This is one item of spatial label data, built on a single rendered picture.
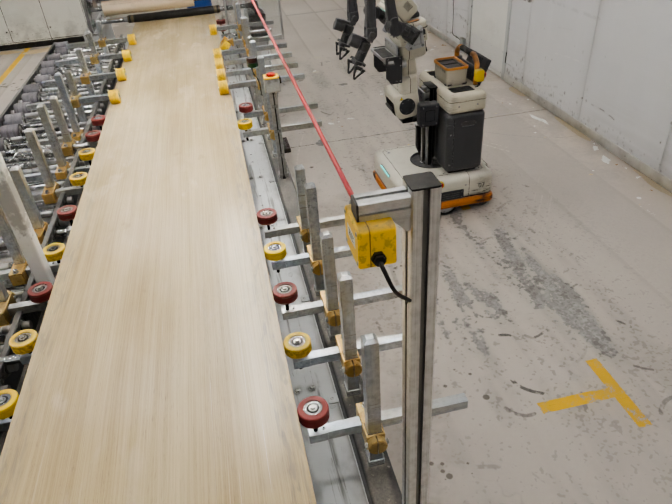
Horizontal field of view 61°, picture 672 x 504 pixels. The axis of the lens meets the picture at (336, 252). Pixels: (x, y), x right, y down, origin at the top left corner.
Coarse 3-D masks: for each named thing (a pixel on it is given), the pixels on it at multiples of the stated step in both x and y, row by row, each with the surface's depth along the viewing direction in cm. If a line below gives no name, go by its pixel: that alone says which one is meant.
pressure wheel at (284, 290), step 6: (282, 282) 188; (288, 282) 187; (276, 288) 185; (282, 288) 184; (288, 288) 185; (294, 288) 185; (276, 294) 183; (282, 294) 182; (288, 294) 182; (294, 294) 183; (276, 300) 184; (282, 300) 182; (288, 300) 183; (294, 300) 184; (288, 306) 189
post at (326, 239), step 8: (328, 232) 172; (320, 240) 174; (328, 240) 171; (328, 248) 173; (328, 256) 174; (328, 264) 176; (328, 272) 178; (328, 280) 179; (336, 280) 180; (328, 288) 181; (336, 288) 182; (328, 296) 183; (336, 296) 184; (328, 304) 185; (336, 304) 186; (336, 328) 191
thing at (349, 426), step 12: (456, 396) 155; (396, 408) 153; (432, 408) 153; (444, 408) 153; (456, 408) 155; (348, 420) 151; (384, 420) 151; (396, 420) 152; (312, 432) 149; (324, 432) 148; (336, 432) 149; (348, 432) 150
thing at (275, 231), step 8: (336, 216) 235; (344, 216) 234; (288, 224) 232; (296, 224) 231; (320, 224) 232; (328, 224) 233; (336, 224) 234; (344, 224) 234; (264, 232) 230; (272, 232) 229; (280, 232) 230; (288, 232) 231; (296, 232) 232
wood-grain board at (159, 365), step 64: (128, 64) 413; (192, 64) 402; (128, 128) 310; (192, 128) 304; (128, 192) 248; (192, 192) 245; (64, 256) 210; (128, 256) 207; (192, 256) 205; (256, 256) 202; (64, 320) 180; (128, 320) 178; (192, 320) 176; (256, 320) 174; (64, 384) 157; (128, 384) 156; (192, 384) 154; (256, 384) 153; (64, 448) 140; (128, 448) 138; (192, 448) 137; (256, 448) 136
